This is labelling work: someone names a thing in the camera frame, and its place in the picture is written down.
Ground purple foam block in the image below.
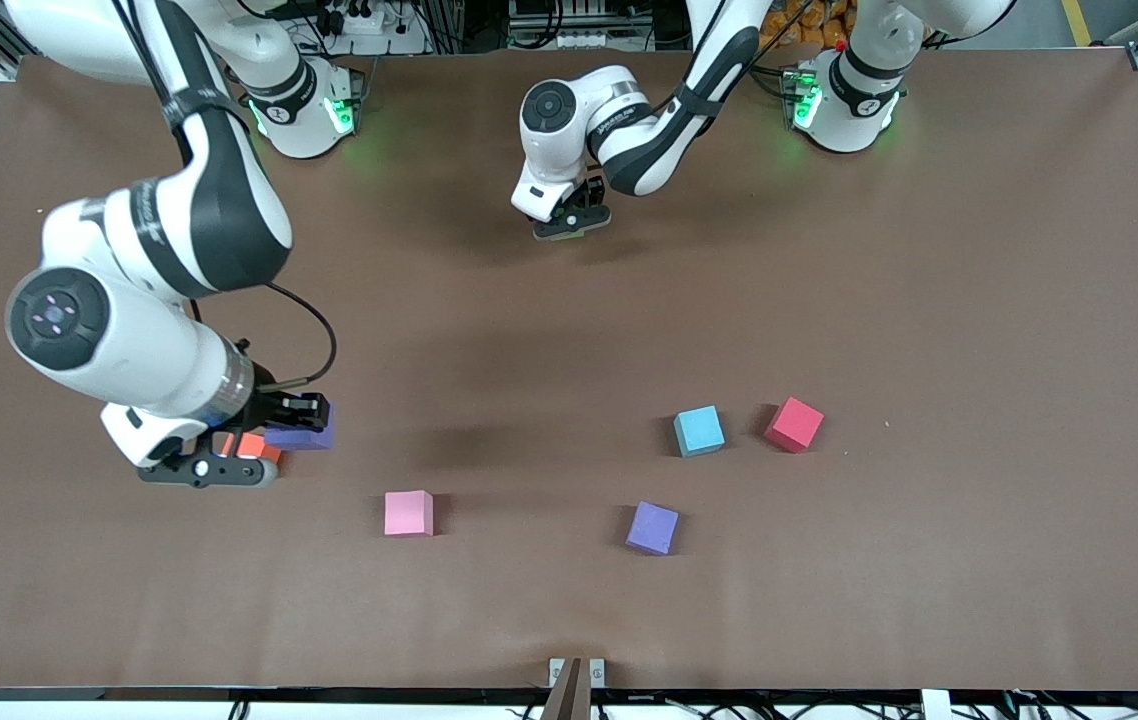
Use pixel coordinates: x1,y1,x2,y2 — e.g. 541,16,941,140
264,405,337,452
625,501,680,557

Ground pink foam block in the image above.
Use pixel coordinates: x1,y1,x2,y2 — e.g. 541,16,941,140
384,490,435,538

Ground cyan foam block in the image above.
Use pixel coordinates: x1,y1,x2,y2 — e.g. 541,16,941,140
673,405,727,459

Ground red foam block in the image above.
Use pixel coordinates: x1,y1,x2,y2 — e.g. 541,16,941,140
764,396,826,455

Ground orange foam block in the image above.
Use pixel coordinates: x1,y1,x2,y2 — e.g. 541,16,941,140
222,432,283,464

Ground grey electronics rack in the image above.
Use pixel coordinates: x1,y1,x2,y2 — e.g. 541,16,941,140
506,0,620,51

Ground white power strip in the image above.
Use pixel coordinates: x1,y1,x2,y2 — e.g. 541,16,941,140
322,0,402,37

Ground orange objects pile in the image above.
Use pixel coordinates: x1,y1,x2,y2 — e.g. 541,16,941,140
759,0,856,51

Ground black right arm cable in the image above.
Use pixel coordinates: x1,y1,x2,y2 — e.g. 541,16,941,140
114,0,339,391

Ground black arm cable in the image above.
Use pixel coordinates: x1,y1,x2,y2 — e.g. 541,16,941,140
114,0,339,391
674,0,805,111

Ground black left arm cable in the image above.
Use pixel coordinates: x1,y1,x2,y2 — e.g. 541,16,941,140
674,0,805,111

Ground small metal edge bracket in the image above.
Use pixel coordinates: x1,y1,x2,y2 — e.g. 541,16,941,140
548,658,607,690

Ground black floor cable bundle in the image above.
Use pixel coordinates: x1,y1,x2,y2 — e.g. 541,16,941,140
609,672,1138,720

